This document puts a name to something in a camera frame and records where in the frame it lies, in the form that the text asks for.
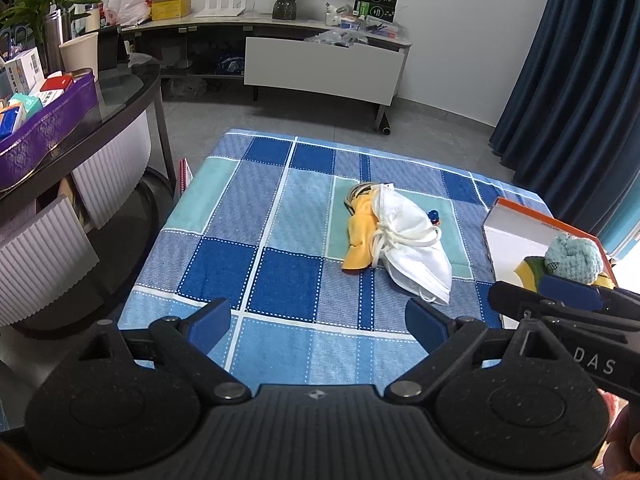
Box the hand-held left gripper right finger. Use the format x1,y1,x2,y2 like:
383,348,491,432
385,298,586,403

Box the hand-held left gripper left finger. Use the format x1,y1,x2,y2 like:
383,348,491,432
75,298,252,403

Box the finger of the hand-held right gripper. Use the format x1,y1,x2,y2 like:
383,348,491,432
542,274,640,317
487,282,640,333

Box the light blue knitted ball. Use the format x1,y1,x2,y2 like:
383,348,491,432
544,234,604,286

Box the white box with orange rim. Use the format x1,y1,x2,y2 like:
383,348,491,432
482,197,619,332

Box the white face mask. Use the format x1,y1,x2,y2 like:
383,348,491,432
372,184,454,306

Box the orange yellow cloth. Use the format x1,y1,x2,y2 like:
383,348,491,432
341,192,384,274

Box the person's right hand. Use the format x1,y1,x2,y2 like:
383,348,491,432
602,405,640,480

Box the green and yellow sponge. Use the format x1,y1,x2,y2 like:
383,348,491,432
515,256,549,292

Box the blue checkered cloth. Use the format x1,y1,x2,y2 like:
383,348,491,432
117,127,556,408

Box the red and white paper box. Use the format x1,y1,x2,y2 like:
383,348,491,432
177,157,194,197

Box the dark blue curtain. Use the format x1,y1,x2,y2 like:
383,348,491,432
489,0,640,263

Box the dark round glass table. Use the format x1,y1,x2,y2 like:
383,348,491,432
0,52,177,341

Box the purple patterned tray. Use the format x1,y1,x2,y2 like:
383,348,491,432
0,67,99,192

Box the white tv cabinet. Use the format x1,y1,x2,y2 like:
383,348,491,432
120,7,414,122

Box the red and white carton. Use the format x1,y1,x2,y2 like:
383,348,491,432
37,74,75,94

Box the black tablet stand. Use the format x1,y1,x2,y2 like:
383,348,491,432
97,27,130,74

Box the white paper cup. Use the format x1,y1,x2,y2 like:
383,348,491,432
59,31,100,84

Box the clear plastic bag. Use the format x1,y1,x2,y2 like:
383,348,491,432
305,29,369,49

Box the pile of small desk items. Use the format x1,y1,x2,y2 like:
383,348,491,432
324,2,402,37

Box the white carton with barcode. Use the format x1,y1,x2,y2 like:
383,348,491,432
4,47,44,97

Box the white router with antennas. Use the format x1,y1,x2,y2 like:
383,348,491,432
194,0,251,18

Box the yellow box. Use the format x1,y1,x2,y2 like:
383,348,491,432
151,0,193,21

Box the steel thermos flask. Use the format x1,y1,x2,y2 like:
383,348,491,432
44,9,74,74

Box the white plastic bag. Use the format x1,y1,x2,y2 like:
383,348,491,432
103,0,153,27

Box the green and black box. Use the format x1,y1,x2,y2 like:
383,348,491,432
354,0,399,20

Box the leafy bamboo plant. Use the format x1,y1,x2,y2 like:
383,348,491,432
0,0,102,53

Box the metal ring clip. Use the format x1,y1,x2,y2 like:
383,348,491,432
345,182,376,206

